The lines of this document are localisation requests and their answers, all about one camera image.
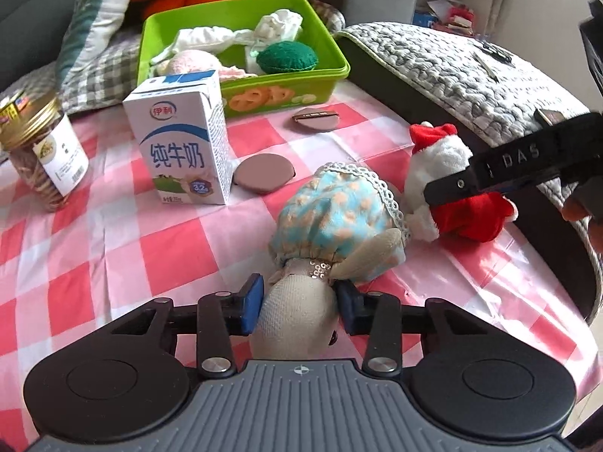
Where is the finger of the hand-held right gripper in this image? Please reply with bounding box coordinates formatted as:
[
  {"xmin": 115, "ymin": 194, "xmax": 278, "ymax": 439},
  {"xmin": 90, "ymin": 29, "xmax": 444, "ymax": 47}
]
[{"xmin": 423, "ymin": 112, "xmax": 603, "ymax": 208}]

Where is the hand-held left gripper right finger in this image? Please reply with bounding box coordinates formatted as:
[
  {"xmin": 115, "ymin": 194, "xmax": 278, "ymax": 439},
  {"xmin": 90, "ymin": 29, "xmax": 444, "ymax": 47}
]
[{"xmin": 335, "ymin": 282, "xmax": 494, "ymax": 374}]

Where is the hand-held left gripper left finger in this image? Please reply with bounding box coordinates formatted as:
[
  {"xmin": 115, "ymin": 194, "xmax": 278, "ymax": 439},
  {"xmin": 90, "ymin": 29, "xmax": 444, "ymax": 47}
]
[{"xmin": 110, "ymin": 274, "xmax": 265, "ymax": 380}]

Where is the white santa plush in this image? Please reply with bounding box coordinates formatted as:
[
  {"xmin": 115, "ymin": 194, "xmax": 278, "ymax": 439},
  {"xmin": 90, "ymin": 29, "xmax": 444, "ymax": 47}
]
[{"xmin": 405, "ymin": 121, "xmax": 519, "ymax": 244}]

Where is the rag doll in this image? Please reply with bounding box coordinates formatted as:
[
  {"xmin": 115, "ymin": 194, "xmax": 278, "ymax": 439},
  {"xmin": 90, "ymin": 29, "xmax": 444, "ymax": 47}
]
[{"xmin": 249, "ymin": 162, "xmax": 410, "ymax": 361}]

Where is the green plastic box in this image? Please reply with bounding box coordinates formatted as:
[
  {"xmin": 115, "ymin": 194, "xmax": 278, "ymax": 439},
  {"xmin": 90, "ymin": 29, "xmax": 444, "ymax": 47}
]
[{"xmin": 139, "ymin": 0, "xmax": 350, "ymax": 119}]

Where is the pink knitted soft toy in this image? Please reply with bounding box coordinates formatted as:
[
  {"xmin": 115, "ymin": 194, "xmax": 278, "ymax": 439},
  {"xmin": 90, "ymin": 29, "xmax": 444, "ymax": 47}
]
[{"xmin": 155, "ymin": 48, "xmax": 259, "ymax": 78}]

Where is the green felt cushion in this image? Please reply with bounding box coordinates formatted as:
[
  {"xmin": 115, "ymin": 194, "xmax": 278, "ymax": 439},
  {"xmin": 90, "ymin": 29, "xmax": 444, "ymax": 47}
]
[{"xmin": 256, "ymin": 40, "xmax": 320, "ymax": 75}]

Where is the white glove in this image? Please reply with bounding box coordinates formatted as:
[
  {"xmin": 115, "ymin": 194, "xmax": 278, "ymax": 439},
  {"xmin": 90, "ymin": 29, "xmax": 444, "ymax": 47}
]
[{"xmin": 151, "ymin": 27, "xmax": 257, "ymax": 64}]

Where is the white cloth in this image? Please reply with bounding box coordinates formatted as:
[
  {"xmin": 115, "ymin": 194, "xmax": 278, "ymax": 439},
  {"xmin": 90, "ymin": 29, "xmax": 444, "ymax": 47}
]
[{"xmin": 245, "ymin": 8, "xmax": 303, "ymax": 69}]

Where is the person's right hand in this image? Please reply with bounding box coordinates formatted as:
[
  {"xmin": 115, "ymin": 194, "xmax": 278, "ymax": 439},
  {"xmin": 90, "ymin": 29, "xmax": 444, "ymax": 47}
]
[{"xmin": 562, "ymin": 181, "xmax": 603, "ymax": 257}]

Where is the gold smartphone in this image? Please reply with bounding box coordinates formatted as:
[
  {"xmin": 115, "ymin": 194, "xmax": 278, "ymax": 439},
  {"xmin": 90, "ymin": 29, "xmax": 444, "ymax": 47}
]
[{"xmin": 534, "ymin": 108, "xmax": 568, "ymax": 128}]

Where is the thin pen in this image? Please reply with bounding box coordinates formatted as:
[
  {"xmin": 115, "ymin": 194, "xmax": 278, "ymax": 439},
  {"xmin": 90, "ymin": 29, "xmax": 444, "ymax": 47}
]
[{"xmin": 472, "ymin": 52, "xmax": 500, "ymax": 81}]

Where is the grey quilted cover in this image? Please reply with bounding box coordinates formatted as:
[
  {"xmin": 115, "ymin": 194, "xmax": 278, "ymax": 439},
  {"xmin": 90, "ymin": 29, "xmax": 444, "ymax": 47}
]
[{"xmin": 334, "ymin": 21, "xmax": 603, "ymax": 264}]

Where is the brown round pad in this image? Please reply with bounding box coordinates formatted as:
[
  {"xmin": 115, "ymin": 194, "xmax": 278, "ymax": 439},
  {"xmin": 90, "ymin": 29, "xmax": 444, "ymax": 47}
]
[
  {"xmin": 232, "ymin": 153, "xmax": 297, "ymax": 194},
  {"xmin": 291, "ymin": 107, "xmax": 342, "ymax": 133}
]

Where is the pink checked tablecloth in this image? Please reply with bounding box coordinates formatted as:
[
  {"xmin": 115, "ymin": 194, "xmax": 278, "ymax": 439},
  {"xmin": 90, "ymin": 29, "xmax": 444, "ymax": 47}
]
[{"xmin": 0, "ymin": 75, "xmax": 603, "ymax": 452}]

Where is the white milk carton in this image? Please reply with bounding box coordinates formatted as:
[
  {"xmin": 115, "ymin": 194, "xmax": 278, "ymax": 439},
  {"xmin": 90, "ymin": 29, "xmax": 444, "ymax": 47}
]
[{"xmin": 122, "ymin": 70, "xmax": 234, "ymax": 206}]

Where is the small black printed bar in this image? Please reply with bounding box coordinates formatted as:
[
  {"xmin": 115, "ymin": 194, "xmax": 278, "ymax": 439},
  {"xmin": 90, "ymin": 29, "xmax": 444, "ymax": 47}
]
[{"xmin": 292, "ymin": 108, "xmax": 341, "ymax": 121}]

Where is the glass cookie jar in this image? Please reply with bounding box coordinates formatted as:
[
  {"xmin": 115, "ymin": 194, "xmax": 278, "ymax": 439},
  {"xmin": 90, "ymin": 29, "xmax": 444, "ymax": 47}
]
[{"xmin": 0, "ymin": 89, "xmax": 90, "ymax": 212}]

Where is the green and white pillow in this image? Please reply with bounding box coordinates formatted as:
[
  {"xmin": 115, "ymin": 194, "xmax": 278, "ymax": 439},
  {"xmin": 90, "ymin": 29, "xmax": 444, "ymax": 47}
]
[{"xmin": 55, "ymin": 0, "xmax": 144, "ymax": 86}]

